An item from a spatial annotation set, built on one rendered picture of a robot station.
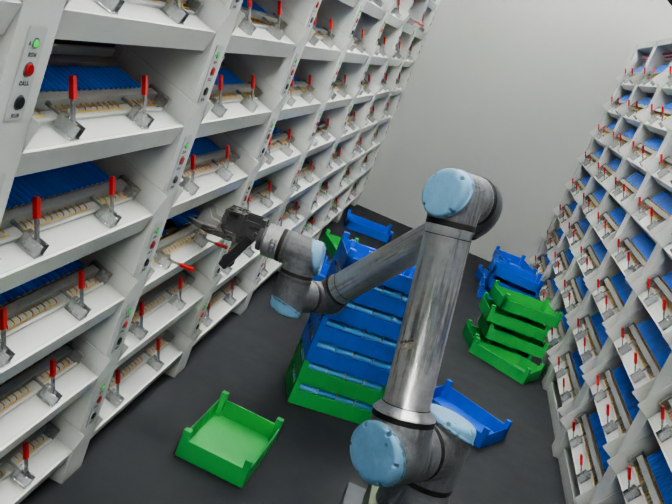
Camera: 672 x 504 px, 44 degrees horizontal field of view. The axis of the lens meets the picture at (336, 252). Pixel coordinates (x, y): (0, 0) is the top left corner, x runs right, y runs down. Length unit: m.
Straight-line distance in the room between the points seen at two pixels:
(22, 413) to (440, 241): 0.94
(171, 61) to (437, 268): 0.72
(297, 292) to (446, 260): 0.49
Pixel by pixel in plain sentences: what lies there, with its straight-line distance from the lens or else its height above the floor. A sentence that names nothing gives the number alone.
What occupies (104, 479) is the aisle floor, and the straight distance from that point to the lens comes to 2.14.
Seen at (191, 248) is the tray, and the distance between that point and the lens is 2.26.
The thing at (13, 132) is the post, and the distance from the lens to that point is 1.15.
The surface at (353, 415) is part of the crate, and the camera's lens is 2.82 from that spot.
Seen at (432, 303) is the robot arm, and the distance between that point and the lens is 1.89.
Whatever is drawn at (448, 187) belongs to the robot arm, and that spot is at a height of 0.94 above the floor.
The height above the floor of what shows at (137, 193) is 0.72.
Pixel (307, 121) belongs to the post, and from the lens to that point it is 3.10.
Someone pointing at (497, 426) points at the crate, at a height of 0.03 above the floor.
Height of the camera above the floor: 1.21
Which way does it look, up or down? 15 degrees down
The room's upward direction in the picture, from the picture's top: 22 degrees clockwise
